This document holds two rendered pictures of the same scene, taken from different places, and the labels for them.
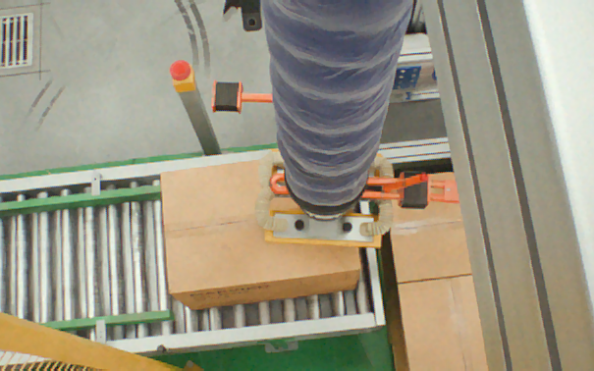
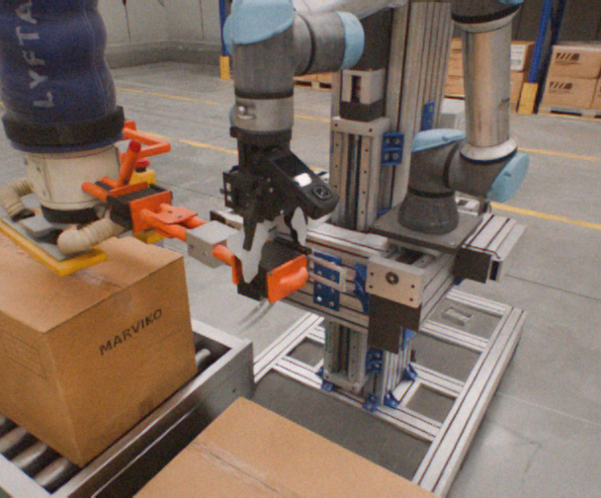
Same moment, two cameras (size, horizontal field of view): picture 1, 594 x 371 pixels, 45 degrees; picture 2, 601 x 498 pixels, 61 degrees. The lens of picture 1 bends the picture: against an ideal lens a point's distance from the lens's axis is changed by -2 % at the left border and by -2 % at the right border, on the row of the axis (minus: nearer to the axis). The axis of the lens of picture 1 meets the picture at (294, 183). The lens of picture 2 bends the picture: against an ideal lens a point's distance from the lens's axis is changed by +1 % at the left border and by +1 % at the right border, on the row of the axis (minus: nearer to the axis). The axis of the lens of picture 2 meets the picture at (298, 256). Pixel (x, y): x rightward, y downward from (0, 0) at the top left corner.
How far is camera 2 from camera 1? 195 cm
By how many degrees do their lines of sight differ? 48
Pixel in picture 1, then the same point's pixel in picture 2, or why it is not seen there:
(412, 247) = (192, 477)
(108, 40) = (204, 285)
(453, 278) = not seen: outside the picture
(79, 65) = not seen: hidden behind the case
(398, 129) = (337, 430)
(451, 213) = (275, 475)
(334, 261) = (35, 311)
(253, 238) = (16, 263)
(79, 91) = not seen: hidden behind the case
